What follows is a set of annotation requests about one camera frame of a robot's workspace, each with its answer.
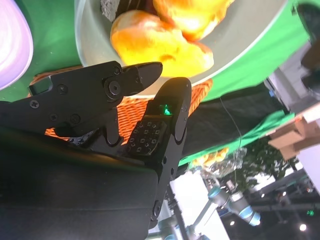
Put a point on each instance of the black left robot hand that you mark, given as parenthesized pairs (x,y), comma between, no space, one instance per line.
(313,25)

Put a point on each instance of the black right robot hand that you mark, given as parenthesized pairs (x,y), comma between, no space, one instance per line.
(75,175)

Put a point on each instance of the pale grey bowl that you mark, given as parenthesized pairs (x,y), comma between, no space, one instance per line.
(237,50)

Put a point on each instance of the orange white striped bread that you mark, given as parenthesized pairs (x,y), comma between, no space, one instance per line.
(197,17)

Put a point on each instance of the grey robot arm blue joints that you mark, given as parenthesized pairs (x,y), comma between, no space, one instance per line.
(225,197)

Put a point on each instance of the orange wicker basket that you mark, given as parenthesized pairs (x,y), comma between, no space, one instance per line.
(130,117)

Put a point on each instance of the lilac round plate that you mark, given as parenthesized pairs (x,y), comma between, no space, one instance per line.
(12,45)

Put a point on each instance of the green tablecloth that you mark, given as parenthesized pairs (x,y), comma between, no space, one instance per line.
(275,60)

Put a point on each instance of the brown cardboard box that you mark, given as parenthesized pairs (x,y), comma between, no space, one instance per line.
(287,140)

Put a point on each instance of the black backdrop curtain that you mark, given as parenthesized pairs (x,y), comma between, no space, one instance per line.
(212,120)

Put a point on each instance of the green leafy plant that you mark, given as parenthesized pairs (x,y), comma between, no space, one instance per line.
(265,165)

